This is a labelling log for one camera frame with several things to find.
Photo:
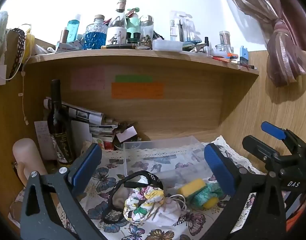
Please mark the teal knitted scrunchie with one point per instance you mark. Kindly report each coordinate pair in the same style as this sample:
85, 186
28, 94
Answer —
205, 196

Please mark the clear blister pack of tools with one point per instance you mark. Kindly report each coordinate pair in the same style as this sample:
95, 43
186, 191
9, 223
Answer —
180, 26

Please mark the orange marker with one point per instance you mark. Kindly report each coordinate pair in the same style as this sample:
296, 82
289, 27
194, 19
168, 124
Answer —
230, 55

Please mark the rolled newspaper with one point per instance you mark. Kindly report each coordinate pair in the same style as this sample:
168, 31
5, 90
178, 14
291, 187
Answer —
78, 112

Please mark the white fluffy earmuffs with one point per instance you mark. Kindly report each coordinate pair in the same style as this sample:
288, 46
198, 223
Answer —
0, 22

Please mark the white paper card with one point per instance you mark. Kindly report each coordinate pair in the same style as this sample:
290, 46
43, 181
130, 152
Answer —
126, 133

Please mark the faceted glass bottle blue liquid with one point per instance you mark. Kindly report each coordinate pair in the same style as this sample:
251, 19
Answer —
95, 36

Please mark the glass jar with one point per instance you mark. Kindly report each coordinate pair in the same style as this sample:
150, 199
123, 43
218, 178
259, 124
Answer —
221, 48

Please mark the mauve striped curtain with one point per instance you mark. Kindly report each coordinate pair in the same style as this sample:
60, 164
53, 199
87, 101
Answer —
285, 50

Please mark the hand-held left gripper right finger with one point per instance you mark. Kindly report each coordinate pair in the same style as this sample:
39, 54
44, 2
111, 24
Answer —
219, 170

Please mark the small spray vial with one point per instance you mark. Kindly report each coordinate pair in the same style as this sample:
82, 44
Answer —
207, 46

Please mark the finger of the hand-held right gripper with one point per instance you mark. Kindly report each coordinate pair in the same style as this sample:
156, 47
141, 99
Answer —
273, 130
260, 147

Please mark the pink cylinder candle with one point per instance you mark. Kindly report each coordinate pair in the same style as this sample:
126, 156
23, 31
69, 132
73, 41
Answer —
26, 155

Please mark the clear bottle with illustrated label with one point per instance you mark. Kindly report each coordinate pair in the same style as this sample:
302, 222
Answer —
118, 27

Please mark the black glitter headband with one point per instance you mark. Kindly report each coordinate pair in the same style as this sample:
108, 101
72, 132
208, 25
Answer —
110, 197

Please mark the white printed carton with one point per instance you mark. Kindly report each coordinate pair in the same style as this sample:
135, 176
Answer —
70, 45

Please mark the blue pencil sharpener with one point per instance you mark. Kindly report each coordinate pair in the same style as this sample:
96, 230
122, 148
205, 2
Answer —
243, 55

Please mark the stack of books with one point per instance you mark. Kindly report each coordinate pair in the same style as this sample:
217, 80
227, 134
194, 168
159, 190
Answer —
103, 133

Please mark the small yellow sponge piece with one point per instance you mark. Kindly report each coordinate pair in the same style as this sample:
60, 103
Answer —
210, 202

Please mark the beige soft pad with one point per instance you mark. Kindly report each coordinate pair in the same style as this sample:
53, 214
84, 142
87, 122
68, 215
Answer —
120, 197

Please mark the small brown bottle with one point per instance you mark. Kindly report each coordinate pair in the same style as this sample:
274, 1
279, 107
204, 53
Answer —
64, 36

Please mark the pink sticky note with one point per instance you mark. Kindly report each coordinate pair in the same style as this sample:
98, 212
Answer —
88, 78

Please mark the white paper tag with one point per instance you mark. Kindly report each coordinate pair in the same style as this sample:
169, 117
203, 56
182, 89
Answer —
0, 75

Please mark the green sticky note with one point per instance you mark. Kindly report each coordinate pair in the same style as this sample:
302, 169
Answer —
133, 78

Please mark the black lace headband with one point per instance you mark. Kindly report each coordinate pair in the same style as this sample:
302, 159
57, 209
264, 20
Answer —
18, 52

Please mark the clear plastic storage box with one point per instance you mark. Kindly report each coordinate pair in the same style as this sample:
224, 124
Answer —
153, 146

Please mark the turquoise liquid bottle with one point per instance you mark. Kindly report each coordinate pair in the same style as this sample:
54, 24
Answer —
74, 30

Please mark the orange cloth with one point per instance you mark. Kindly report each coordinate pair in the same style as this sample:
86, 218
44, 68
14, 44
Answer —
294, 221

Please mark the yellow headband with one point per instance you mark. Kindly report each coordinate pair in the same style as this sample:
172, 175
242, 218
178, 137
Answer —
30, 43

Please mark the butterfly print tablecloth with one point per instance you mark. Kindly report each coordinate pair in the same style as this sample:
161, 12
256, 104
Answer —
110, 160

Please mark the clear lidded plastic container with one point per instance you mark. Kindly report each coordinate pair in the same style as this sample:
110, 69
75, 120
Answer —
167, 45

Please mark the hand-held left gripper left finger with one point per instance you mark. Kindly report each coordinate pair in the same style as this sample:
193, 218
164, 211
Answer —
85, 166

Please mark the mint green bottle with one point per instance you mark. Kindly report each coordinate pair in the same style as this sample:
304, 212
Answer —
133, 22

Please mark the white paper note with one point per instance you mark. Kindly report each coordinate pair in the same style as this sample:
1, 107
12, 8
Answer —
41, 132

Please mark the dark wine bottle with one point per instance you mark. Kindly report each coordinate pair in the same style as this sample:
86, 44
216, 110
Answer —
58, 130

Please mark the clear cylindrical bottle silver cap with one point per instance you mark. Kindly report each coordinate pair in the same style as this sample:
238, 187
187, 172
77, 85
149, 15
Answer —
146, 28

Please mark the black and gold pen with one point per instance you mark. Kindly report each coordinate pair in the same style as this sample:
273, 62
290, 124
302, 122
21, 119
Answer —
120, 46

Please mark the wooden shelf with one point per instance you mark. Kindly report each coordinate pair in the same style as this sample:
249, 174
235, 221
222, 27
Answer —
143, 58

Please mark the orange sticky note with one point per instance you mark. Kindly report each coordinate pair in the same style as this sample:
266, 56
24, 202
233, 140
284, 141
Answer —
138, 90

